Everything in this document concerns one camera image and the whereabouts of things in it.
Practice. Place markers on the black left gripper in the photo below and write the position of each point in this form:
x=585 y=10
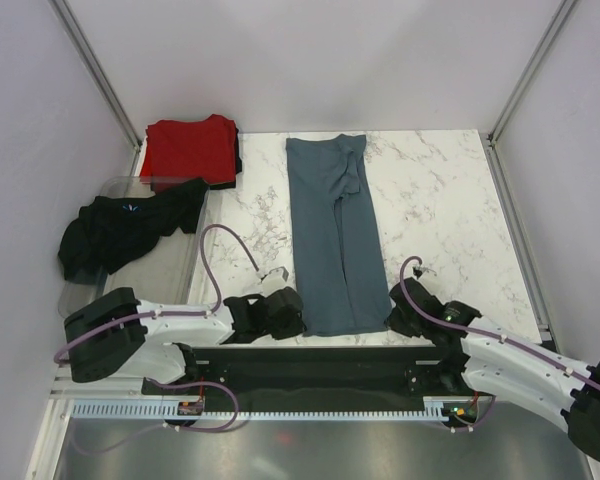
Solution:
x=296 y=326

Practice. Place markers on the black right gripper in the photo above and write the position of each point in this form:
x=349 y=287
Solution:
x=394 y=322

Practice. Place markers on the blue-grey t-shirt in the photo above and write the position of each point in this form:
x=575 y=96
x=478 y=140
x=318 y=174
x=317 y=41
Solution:
x=338 y=263

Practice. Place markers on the clear plastic bin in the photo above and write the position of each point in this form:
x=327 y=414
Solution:
x=164 y=275

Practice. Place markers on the black t-shirt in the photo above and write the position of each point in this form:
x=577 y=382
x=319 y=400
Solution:
x=110 y=233
x=238 y=167

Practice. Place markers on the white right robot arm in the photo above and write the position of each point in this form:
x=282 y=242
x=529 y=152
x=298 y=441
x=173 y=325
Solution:
x=483 y=357

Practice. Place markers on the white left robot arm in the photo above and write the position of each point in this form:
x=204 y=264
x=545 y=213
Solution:
x=119 y=333

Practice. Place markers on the folded black t-shirt under red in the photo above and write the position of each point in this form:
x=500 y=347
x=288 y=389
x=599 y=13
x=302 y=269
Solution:
x=238 y=167

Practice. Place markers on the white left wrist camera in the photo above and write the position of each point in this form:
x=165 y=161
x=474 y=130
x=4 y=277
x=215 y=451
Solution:
x=276 y=279

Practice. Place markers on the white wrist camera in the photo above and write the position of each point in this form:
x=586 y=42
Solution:
x=276 y=279
x=419 y=270

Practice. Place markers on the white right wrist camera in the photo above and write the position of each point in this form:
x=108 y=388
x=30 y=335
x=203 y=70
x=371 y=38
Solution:
x=419 y=270

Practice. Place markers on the white slotted cable duct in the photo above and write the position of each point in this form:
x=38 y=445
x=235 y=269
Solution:
x=175 y=409

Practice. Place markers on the aluminium corner frame post right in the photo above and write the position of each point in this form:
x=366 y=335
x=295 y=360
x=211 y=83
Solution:
x=532 y=68

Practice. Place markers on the aluminium corner frame post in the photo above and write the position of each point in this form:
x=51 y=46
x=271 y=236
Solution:
x=75 y=32
x=532 y=68

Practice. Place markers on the aluminium corner frame post left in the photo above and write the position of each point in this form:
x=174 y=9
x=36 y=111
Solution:
x=75 y=32

